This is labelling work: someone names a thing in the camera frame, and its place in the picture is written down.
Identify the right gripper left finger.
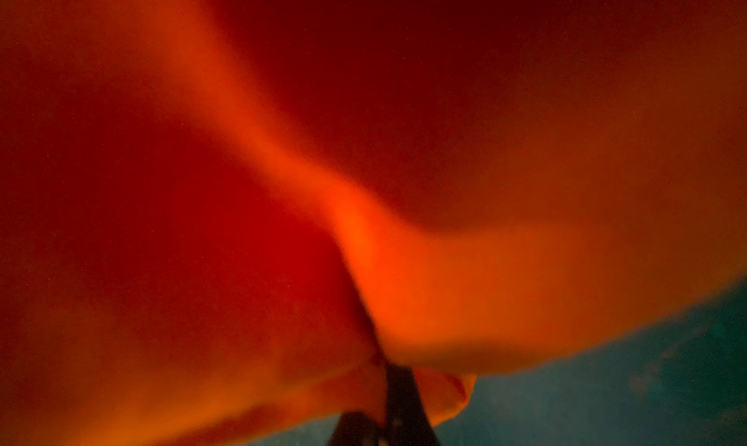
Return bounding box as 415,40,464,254
326,412,385,446

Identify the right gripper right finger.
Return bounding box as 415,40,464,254
383,364,441,446

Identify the orange t shirt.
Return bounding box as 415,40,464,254
1,0,746,445

